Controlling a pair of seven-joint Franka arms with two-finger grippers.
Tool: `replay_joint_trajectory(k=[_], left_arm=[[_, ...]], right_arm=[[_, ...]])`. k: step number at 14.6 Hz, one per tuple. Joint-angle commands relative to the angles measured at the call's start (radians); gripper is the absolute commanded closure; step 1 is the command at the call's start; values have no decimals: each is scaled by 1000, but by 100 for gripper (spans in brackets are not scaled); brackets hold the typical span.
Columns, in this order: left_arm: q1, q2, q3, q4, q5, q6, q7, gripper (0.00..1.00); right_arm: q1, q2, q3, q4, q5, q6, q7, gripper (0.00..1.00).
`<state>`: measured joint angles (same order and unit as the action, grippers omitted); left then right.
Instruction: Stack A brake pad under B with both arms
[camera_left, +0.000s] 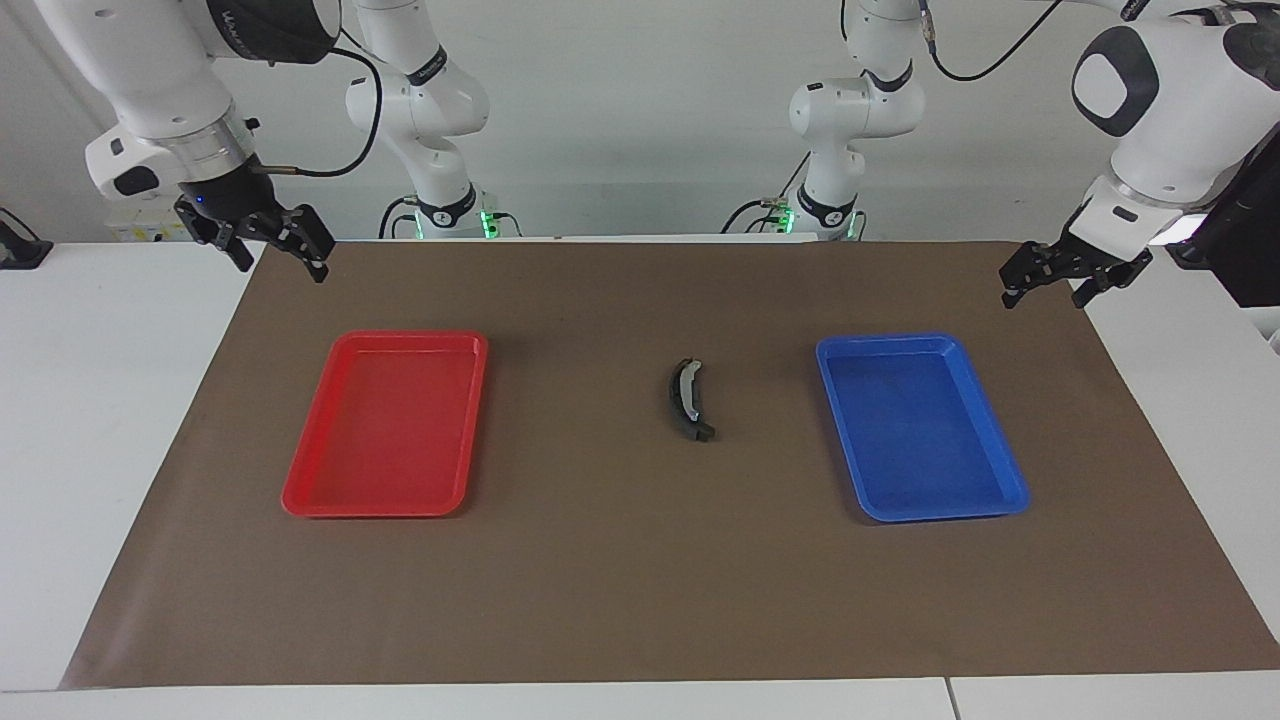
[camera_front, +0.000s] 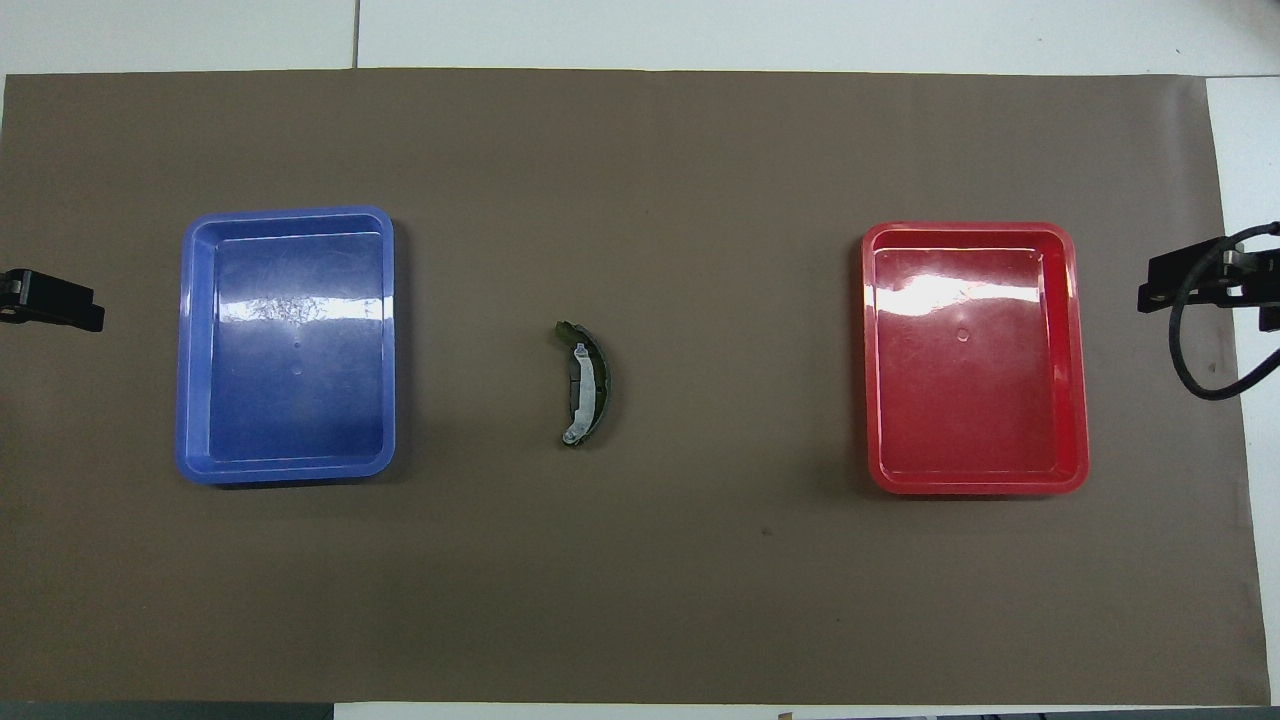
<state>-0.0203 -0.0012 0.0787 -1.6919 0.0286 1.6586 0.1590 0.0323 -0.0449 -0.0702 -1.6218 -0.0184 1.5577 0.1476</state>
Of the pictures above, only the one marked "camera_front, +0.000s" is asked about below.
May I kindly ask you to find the red plastic tray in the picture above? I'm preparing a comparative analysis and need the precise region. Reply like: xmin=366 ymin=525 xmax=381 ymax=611
xmin=861 ymin=221 xmax=1091 ymax=497

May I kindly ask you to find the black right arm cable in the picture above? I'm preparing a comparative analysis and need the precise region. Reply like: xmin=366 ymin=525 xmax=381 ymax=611
xmin=1169 ymin=221 xmax=1280 ymax=402

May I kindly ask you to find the curved silver brake shoe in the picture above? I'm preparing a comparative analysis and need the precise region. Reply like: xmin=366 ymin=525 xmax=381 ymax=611
xmin=554 ymin=319 xmax=613 ymax=449

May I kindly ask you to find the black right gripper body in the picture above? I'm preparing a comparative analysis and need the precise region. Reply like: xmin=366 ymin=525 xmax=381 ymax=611
xmin=1220 ymin=230 xmax=1280 ymax=334

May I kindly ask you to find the brown table mat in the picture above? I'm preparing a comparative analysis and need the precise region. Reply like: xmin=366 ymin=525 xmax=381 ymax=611
xmin=0 ymin=67 xmax=1273 ymax=707

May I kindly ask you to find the blue plastic tray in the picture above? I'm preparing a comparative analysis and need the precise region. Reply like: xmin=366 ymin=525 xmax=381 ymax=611
xmin=175 ymin=205 xmax=398 ymax=487

